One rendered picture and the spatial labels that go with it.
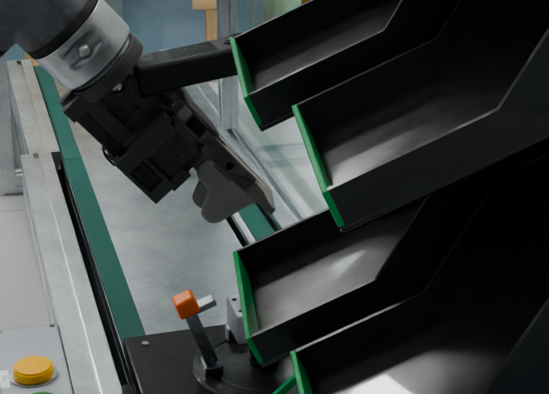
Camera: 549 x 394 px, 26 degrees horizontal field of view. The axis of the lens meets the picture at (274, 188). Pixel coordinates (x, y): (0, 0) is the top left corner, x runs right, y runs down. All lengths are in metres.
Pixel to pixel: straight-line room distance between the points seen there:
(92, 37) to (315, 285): 0.29
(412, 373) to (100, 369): 0.57
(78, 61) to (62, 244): 0.55
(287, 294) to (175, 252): 0.74
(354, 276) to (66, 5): 0.33
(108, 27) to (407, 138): 0.41
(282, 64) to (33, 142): 1.09
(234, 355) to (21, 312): 0.45
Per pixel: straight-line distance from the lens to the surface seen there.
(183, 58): 1.01
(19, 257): 1.71
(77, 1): 0.97
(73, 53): 0.97
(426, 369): 0.71
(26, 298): 1.59
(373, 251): 0.83
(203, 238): 1.60
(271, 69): 0.79
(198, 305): 1.11
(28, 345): 1.28
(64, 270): 1.44
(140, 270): 1.52
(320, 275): 0.83
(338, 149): 0.65
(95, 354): 1.25
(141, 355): 1.22
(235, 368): 1.15
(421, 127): 0.63
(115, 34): 0.98
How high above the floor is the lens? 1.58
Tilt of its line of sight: 22 degrees down
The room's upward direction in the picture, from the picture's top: straight up
